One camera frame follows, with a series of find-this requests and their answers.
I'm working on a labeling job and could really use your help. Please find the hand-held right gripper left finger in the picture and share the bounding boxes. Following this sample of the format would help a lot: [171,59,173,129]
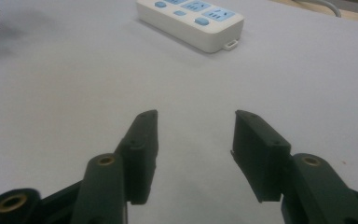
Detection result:
[114,109,159,206]

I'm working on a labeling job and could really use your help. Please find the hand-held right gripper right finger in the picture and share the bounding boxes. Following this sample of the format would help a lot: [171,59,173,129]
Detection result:
[230,109,293,203]

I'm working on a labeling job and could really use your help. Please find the white power strip, blue sockets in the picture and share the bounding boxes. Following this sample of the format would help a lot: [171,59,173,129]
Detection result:
[135,0,245,54]

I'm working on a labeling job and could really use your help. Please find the white cable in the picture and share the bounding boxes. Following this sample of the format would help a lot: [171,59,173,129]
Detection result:
[293,0,343,19]

